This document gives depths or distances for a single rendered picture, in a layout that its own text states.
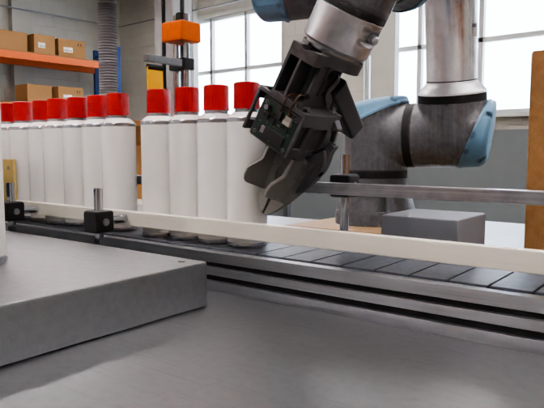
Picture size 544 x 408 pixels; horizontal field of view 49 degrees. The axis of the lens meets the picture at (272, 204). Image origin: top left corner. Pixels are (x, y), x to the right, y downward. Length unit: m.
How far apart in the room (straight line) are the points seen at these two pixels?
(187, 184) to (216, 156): 0.06
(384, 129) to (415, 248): 0.51
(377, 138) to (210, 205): 0.41
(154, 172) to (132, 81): 9.20
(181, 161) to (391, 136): 0.42
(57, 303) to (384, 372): 0.28
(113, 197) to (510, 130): 5.61
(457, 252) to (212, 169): 0.34
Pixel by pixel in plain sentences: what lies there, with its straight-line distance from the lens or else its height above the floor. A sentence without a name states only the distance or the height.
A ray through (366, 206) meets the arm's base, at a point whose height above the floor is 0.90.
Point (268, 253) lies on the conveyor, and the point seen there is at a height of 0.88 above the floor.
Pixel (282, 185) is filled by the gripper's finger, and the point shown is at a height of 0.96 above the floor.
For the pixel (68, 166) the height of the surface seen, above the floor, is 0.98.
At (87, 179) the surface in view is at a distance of 0.96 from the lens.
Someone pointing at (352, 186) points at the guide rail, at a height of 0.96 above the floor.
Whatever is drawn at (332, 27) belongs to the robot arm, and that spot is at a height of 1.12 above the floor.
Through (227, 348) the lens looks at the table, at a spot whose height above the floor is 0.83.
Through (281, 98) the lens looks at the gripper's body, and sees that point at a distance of 0.64.
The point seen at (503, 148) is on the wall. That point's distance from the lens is 6.33.
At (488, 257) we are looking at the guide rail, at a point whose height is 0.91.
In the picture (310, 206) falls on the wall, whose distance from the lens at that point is 7.47.
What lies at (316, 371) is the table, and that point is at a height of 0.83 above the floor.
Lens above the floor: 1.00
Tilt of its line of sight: 5 degrees down
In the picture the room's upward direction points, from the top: straight up
